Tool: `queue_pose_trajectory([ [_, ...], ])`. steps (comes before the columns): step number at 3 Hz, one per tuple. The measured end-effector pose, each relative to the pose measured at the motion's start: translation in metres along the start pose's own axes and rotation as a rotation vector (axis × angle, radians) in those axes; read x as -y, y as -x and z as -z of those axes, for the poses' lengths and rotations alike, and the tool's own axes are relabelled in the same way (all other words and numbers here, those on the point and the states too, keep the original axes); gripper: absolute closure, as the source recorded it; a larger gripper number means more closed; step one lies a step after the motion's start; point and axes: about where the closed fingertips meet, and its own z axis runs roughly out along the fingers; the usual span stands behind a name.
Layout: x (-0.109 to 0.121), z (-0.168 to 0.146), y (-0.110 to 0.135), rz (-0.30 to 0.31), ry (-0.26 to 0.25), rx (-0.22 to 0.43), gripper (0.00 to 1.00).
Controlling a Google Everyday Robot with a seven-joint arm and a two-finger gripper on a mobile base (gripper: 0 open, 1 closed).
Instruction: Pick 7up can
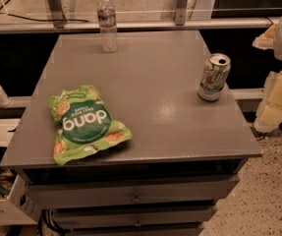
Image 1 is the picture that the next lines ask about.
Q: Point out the white cardboard box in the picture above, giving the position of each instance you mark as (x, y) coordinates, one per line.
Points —
(18, 208)

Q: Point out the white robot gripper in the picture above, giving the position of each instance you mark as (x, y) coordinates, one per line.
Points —
(269, 109)

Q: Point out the green dang chips bag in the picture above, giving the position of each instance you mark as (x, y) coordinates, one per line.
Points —
(85, 126)

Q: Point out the clear plastic water bottle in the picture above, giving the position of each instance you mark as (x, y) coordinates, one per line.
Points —
(108, 26)

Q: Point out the metal window frame rail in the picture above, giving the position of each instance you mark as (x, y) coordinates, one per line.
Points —
(22, 16)

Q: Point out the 7up soda can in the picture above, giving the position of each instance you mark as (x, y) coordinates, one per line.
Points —
(214, 76)

